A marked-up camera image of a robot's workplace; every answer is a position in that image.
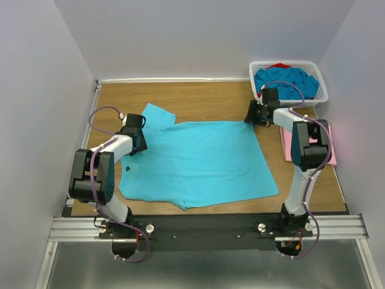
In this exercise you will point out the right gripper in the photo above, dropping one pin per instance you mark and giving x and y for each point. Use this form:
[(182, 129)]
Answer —
[(253, 105)]

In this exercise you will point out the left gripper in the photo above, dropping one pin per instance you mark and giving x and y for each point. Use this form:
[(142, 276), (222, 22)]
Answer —
[(143, 145)]

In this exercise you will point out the light blue t shirt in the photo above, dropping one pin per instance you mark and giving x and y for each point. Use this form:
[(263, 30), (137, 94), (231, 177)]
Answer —
[(196, 164)]

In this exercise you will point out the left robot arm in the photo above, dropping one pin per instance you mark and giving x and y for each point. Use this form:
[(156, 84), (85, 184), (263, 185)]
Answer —
[(92, 179)]

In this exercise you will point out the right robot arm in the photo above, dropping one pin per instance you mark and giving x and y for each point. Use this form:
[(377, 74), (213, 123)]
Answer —
[(310, 152)]

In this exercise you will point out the folded pink t shirt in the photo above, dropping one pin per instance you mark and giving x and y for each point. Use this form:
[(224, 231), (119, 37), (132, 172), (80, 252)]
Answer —
[(286, 140)]

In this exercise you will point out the dark blue t shirt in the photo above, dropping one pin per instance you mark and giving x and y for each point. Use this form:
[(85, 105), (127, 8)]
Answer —
[(285, 81)]

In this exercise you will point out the white plastic laundry basket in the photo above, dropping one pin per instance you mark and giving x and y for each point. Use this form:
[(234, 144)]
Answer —
[(299, 83)]

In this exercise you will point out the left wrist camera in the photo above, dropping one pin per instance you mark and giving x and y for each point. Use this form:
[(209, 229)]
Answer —
[(132, 120)]

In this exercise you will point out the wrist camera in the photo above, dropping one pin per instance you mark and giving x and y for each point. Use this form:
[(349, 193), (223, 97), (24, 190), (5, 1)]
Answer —
[(270, 97), (132, 120)]

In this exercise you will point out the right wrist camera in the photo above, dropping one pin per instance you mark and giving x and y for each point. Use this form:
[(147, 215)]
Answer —
[(270, 97)]

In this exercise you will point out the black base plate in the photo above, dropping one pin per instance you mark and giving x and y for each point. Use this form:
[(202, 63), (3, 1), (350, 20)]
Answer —
[(199, 232)]

